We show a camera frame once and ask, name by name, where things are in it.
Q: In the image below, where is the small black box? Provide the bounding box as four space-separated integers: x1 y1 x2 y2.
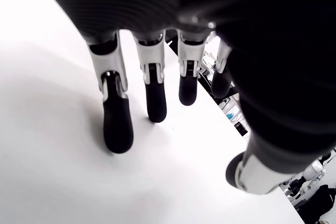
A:
233 121 249 137

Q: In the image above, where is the white humanoid robot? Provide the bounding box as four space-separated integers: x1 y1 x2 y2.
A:
285 153 329 200

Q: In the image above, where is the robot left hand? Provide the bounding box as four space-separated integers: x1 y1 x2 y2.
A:
33 0 336 196

